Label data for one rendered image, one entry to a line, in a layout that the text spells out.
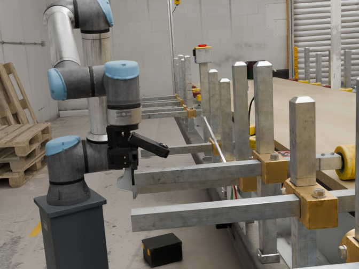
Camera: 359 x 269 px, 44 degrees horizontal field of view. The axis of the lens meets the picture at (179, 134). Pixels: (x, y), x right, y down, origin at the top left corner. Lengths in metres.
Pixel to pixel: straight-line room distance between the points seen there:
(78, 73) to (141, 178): 0.43
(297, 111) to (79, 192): 1.34
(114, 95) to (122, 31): 8.01
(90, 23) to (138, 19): 7.37
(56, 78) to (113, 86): 0.18
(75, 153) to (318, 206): 1.35
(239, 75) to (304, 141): 0.51
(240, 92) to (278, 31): 8.11
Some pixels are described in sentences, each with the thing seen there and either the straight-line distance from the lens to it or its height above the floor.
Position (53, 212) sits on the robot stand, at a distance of 1.91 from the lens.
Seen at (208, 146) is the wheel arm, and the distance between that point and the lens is 1.74.
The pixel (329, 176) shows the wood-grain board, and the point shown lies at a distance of 1.11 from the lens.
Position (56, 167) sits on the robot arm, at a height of 0.76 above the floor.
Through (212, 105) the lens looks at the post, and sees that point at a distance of 1.76.
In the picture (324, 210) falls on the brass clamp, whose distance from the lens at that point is 0.75.
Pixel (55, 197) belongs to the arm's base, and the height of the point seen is 0.63.
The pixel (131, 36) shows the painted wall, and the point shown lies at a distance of 9.15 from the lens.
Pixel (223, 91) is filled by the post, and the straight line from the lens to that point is 1.50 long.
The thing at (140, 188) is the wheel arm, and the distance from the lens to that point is 1.24.
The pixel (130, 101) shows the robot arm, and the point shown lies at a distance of 1.17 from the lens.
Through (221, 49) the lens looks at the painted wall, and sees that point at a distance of 9.15.
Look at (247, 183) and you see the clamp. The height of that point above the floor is 0.85.
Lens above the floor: 1.22
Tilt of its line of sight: 11 degrees down
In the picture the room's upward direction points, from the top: 4 degrees counter-clockwise
